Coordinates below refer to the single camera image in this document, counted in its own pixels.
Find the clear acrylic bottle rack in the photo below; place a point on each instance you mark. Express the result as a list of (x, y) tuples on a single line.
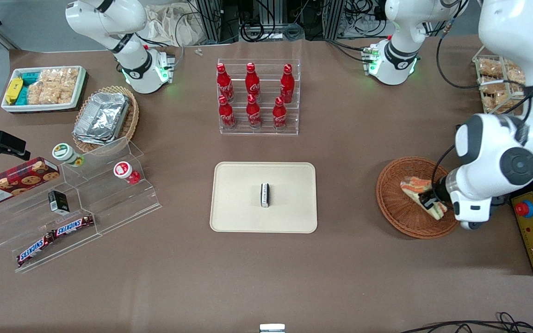
[(259, 132)]

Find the small white box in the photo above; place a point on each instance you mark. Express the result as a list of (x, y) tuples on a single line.
[(272, 329)]

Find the small black white packet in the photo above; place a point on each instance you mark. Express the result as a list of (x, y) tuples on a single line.
[(265, 195)]

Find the red lid yogurt cup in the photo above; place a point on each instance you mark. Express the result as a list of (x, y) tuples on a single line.
[(121, 169)]

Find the light oval wicker basket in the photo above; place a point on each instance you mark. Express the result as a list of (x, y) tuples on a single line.
[(132, 120)]

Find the aluminium frame post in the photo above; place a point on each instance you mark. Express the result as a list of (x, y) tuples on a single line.
[(211, 18), (336, 18)]

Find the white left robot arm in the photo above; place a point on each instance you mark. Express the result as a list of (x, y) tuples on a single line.
[(516, 27)]

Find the brown round wicker basket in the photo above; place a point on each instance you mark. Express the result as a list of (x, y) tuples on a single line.
[(396, 208)]

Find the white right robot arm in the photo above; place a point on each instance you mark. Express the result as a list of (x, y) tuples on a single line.
[(132, 69)]

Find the teal snack packet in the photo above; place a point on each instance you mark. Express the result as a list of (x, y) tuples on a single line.
[(22, 96), (29, 77)]

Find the yellow snack packet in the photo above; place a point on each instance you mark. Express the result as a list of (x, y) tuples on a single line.
[(14, 90)]

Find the green lid yogurt cup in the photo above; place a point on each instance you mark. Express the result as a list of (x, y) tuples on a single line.
[(63, 151)]

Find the red tartan cookie box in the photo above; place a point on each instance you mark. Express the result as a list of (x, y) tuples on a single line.
[(16, 182)]

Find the Snickers chocolate bar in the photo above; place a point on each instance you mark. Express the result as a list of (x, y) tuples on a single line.
[(73, 226), (33, 250)]

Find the clear rice cracker bag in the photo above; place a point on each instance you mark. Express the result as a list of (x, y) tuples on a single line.
[(35, 94), (514, 71), (489, 68), (50, 88), (69, 85), (491, 85), (495, 101)]

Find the aluminium foil container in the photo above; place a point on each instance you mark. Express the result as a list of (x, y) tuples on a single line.
[(102, 118)]

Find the small black box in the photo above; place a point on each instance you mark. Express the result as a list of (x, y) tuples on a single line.
[(58, 202)]

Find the beige cloth bag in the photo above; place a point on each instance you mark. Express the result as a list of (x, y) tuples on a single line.
[(169, 25)]

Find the white plastic bin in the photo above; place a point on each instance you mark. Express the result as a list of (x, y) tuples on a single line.
[(44, 107)]

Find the red cola bottle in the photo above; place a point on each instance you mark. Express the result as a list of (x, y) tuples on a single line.
[(279, 116), (227, 115), (287, 85), (252, 83), (253, 114), (225, 85)]

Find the triangular sandwich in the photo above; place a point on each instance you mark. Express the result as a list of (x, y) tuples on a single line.
[(412, 185)]

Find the cream plastic tray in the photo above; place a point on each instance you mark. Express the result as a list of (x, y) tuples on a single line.
[(238, 199)]

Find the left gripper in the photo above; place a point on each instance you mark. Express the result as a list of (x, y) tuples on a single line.
[(438, 190)]

